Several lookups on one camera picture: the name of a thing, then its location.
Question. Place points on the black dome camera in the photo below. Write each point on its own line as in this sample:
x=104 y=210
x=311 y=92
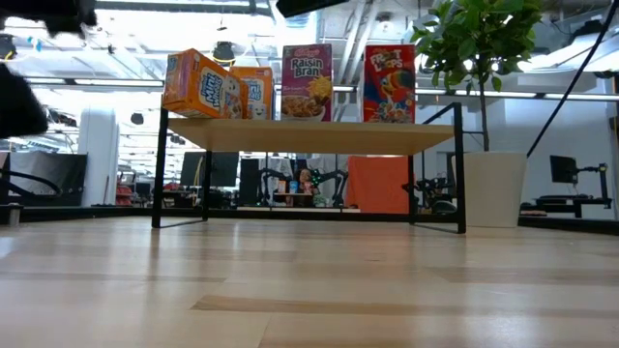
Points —
x=224 y=54

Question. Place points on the green leafy plant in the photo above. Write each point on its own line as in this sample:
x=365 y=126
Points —
x=474 y=43

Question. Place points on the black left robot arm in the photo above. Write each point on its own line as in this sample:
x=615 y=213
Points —
x=48 y=12

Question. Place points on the long linear light strip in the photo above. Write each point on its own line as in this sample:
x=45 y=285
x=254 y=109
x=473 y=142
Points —
x=121 y=82

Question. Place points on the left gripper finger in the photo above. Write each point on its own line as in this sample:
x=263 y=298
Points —
x=19 y=106

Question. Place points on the thin black diagonal pole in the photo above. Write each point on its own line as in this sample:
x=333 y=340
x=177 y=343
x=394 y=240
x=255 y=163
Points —
x=571 y=77

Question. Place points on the black monitor on arm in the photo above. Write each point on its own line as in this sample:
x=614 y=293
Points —
x=563 y=169

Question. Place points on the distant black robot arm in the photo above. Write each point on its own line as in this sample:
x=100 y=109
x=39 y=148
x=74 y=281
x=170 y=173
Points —
x=341 y=183

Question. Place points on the purple Raisin Bran cereal box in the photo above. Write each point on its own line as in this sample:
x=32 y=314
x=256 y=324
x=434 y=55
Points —
x=307 y=82

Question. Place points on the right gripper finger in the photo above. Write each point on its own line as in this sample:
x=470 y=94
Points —
x=300 y=7

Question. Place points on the red Froot Loops cereal box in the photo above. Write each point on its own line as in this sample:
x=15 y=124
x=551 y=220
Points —
x=389 y=82

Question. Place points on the red storage items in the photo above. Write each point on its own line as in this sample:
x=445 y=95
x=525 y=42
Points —
x=124 y=195

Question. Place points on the black office desk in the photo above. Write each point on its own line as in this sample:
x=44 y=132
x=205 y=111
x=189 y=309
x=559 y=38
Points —
x=566 y=202

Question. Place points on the silver ventilation duct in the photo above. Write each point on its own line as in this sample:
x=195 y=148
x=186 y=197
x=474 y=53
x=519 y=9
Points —
x=300 y=29

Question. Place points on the person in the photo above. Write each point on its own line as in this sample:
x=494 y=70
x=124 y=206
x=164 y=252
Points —
x=306 y=178

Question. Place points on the white plant pot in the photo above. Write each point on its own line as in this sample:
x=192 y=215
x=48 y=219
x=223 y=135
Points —
x=491 y=193

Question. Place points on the orange partition panel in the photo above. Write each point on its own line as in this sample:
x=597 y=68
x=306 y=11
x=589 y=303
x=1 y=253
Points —
x=374 y=186

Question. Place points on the black round speaker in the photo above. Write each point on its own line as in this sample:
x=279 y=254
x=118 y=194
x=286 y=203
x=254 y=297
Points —
x=137 y=118

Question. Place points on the black computer monitor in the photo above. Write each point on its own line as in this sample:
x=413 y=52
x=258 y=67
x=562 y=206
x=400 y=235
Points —
x=222 y=169

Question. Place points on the wooden shelf black metal legs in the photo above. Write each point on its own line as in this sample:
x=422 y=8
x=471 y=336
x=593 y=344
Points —
x=309 y=137

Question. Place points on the black computer tower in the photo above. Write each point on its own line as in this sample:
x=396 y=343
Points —
x=249 y=181

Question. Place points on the orange Mini Wheats cereal box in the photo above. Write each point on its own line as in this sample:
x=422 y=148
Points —
x=198 y=82
x=261 y=92

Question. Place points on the distant small wooden shelf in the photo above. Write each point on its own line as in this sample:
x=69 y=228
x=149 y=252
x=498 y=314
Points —
x=292 y=194

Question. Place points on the white round column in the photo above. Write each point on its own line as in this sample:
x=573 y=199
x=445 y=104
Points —
x=99 y=159

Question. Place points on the dark curtain panel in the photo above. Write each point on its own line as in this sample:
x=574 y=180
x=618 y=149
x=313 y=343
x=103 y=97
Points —
x=58 y=169

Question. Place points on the grey metal bracket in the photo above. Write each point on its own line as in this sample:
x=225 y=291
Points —
x=12 y=212

